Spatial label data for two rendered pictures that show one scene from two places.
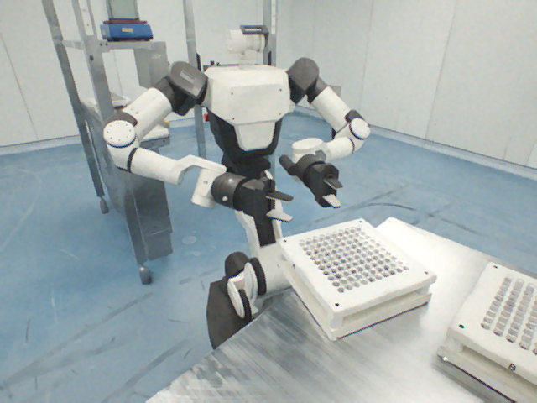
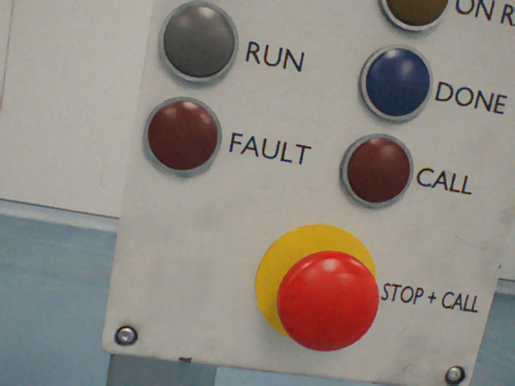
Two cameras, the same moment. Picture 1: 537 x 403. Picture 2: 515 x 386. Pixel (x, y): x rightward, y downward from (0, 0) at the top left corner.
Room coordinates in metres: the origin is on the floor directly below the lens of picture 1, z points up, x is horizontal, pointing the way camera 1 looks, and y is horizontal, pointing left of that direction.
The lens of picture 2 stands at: (1.87, -0.17, 1.03)
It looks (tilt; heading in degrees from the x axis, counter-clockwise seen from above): 9 degrees down; 29
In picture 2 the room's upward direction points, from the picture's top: 11 degrees clockwise
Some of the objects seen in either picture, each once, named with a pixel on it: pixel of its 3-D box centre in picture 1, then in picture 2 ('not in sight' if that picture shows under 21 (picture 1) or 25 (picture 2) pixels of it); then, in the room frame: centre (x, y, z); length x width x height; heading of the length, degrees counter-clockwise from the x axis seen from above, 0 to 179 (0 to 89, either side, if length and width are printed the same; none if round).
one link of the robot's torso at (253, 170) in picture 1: (242, 171); not in sight; (1.22, 0.11, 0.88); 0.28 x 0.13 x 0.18; 24
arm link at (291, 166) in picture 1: (300, 166); not in sight; (0.94, -0.10, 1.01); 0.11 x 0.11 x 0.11; 15
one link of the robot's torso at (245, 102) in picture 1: (242, 106); not in sight; (1.19, 0.10, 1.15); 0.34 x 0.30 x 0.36; 114
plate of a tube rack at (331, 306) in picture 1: (350, 259); not in sight; (0.56, -0.17, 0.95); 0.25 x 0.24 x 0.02; 113
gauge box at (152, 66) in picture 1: (152, 68); not in sight; (1.83, 0.63, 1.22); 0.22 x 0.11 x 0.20; 37
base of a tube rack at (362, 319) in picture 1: (347, 276); not in sight; (0.56, -0.17, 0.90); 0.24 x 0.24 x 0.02; 23
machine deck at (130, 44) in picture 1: (111, 44); not in sight; (1.90, 0.86, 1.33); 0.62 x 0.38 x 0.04; 37
